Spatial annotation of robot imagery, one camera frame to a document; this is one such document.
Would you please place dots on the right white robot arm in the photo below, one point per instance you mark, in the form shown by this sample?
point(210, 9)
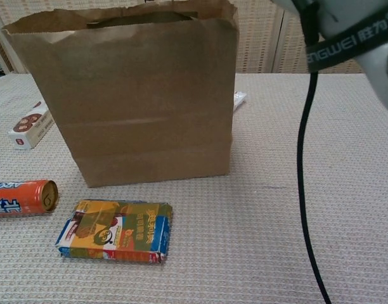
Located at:
point(384, 63)

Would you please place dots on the brown paper bag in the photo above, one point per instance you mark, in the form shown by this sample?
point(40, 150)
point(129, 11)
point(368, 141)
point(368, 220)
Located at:
point(143, 111)

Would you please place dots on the white pink snack packet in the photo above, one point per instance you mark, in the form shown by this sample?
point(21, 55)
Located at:
point(240, 100)

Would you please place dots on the white woven tablecloth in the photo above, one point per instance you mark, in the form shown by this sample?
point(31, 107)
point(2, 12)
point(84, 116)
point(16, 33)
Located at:
point(244, 221)

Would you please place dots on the colourful taped snack box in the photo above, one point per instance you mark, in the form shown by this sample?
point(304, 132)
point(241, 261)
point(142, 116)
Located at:
point(118, 231)

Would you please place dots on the long white cookie box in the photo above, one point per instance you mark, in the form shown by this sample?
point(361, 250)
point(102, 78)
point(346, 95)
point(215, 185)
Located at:
point(26, 133)

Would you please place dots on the orange snack can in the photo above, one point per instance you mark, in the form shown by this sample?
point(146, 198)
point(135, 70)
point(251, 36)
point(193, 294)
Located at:
point(19, 199)

